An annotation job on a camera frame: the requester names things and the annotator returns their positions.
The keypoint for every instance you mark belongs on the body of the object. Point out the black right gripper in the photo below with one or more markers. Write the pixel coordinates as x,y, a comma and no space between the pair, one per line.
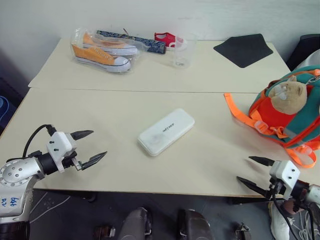
276,191

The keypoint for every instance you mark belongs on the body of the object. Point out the white rounded object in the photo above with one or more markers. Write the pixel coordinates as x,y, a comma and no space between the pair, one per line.
311,61

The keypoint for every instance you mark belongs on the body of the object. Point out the orange canvas sneaker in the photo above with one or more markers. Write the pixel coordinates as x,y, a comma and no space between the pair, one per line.
110,45
97,56

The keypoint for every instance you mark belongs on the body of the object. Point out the orange green plush backpack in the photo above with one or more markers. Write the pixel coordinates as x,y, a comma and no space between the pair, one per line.
297,120

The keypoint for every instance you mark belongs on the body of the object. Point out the small red canvas shoe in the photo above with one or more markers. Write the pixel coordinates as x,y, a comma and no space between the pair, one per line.
165,38

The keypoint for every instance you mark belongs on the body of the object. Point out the black mouse pad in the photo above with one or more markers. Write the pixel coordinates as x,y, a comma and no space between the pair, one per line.
243,50

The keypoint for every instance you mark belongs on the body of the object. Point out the black chair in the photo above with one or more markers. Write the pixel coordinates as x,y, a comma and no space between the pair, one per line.
303,47

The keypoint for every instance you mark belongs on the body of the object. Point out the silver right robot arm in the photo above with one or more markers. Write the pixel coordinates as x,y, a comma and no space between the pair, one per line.
311,193

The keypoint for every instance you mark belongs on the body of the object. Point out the clear plastic shoe bag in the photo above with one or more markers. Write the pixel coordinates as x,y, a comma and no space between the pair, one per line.
75,37

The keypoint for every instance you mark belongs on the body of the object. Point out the white rectangular case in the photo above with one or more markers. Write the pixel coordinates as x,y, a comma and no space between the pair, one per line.
165,132

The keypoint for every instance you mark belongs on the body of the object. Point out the clear plastic cup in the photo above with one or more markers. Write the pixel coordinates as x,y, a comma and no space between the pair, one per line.
183,53

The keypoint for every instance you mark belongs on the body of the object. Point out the dark rounded shape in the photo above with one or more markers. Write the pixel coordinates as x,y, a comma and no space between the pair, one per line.
195,226
135,225

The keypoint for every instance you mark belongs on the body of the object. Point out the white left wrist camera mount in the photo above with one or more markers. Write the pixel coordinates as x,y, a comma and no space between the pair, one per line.
58,143

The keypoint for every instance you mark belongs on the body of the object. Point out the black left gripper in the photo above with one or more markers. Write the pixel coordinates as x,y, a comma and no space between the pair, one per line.
70,161

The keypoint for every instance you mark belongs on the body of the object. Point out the dark blue patterned roll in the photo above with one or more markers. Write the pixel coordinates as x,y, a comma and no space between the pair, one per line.
150,45

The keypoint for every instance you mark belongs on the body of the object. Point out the white shoe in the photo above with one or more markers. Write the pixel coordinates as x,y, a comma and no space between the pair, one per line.
278,222

